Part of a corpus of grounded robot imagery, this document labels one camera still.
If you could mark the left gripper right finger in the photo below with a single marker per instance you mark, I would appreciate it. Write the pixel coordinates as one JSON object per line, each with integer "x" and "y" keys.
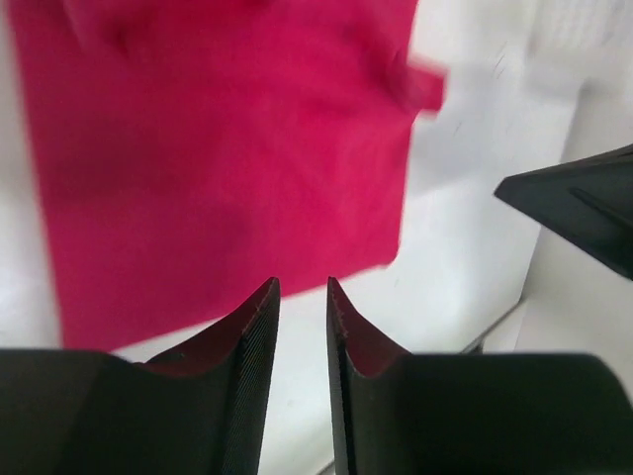
{"x": 398, "y": 412}

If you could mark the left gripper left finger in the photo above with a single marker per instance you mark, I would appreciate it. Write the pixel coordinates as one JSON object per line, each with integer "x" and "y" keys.
{"x": 198, "y": 407}

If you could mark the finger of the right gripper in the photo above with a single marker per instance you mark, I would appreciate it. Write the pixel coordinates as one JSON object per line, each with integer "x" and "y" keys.
{"x": 587, "y": 202}

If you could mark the magenta t-shirt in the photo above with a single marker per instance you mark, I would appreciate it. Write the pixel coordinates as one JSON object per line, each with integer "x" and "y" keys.
{"x": 187, "y": 151}

